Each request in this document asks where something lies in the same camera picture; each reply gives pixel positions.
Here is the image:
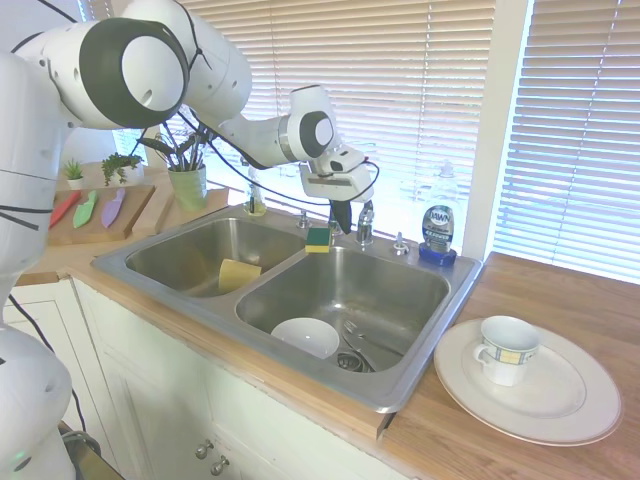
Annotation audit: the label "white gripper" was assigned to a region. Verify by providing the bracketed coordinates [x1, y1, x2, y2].
[300, 155, 376, 237]

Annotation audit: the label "yellow green sponge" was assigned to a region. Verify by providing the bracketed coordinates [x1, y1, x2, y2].
[305, 226, 336, 255]

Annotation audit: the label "stainless steel double sink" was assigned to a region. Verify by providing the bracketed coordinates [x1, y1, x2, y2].
[90, 205, 486, 416]

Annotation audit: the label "glass bottle with yellow liquid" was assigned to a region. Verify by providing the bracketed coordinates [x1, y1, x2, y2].
[243, 166, 268, 218]

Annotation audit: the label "blue Dawn dish soap bottle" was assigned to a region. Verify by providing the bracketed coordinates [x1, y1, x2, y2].
[417, 203, 459, 268]

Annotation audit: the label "clear plastic soap bottle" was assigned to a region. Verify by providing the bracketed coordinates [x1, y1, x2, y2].
[424, 158, 462, 212]

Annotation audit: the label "metal fork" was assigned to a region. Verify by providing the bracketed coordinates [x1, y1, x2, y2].
[342, 319, 404, 359]

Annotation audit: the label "wooden board under pot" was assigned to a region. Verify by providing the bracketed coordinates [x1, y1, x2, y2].
[153, 185, 231, 236]

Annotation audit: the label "white bowl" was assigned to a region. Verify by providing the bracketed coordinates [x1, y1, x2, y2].
[269, 316, 342, 360]

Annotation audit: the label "metal drain strainer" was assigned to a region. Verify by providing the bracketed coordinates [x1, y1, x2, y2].
[336, 351, 377, 374]

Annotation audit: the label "wide white window blind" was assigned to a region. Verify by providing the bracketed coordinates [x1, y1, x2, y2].
[174, 0, 497, 242]

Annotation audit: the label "large plant in green pot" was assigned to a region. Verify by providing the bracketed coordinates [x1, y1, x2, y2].
[136, 121, 222, 214]

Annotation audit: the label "white patterned cup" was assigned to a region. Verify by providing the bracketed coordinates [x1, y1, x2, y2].
[471, 314, 543, 388]

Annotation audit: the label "purple knife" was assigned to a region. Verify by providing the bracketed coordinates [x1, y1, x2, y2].
[100, 187, 127, 230]

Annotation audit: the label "small leafy potted plant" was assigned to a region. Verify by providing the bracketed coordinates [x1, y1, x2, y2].
[100, 151, 147, 188]

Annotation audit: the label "tall white window blind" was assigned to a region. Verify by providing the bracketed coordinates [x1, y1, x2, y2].
[491, 0, 640, 287]

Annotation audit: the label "white kitchen cabinet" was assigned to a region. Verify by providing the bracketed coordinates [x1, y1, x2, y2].
[0, 276, 404, 480]

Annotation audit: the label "green knife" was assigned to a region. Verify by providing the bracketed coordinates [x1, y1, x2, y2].
[72, 189, 99, 230]

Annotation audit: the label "small spiky potted plant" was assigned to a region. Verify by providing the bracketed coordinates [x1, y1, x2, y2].
[61, 156, 87, 192]

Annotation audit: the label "white dinner plate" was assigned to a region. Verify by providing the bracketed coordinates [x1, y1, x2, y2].
[432, 317, 624, 448]

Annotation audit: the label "red knife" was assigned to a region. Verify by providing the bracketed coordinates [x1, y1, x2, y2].
[47, 191, 82, 229]

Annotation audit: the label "narrow white window blind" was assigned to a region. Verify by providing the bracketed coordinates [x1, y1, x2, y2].
[78, 0, 126, 21]

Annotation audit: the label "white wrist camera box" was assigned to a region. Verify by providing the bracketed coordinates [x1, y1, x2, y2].
[326, 144, 367, 176]

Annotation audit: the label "black base cable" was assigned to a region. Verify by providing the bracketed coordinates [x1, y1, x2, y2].
[8, 293, 87, 432]

